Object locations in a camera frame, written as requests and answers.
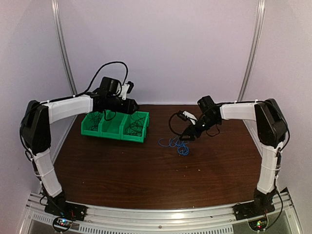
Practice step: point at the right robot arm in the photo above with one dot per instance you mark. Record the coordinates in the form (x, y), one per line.
(272, 133)

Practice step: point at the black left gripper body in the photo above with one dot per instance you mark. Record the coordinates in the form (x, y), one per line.
(121, 108)

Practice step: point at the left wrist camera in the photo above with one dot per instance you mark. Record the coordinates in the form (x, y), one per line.
(126, 89)

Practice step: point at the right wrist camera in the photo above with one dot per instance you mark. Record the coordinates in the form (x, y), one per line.
(187, 116)

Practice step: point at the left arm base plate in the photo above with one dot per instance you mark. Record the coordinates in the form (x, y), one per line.
(74, 212)

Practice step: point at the green plastic bin left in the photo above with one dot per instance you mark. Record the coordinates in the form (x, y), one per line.
(90, 124)

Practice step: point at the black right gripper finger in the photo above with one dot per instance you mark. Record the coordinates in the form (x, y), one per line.
(189, 131)
(188, 138)

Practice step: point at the green plastic bin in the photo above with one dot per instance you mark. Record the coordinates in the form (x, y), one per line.
(134, 127)
(90, 124)
(110, 125)

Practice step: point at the green plastic bin right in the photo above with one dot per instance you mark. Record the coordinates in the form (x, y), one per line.
(134, 127)

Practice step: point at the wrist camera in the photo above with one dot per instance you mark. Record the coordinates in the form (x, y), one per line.
(187, 116)
(126, 89)

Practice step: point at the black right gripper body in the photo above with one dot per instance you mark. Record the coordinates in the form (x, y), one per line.
(209, 124)

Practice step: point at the green plastic bin middle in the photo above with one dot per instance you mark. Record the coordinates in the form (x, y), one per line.
(110, 125)

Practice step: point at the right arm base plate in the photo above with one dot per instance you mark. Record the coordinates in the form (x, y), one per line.
(249, 210)

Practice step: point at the aluminium front rail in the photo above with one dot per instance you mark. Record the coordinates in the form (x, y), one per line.
(208, 220)

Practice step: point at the right aluminium frame post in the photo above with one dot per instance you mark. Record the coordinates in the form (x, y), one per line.
(258, 25)

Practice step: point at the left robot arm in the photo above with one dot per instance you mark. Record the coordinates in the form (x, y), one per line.
(35, 131)

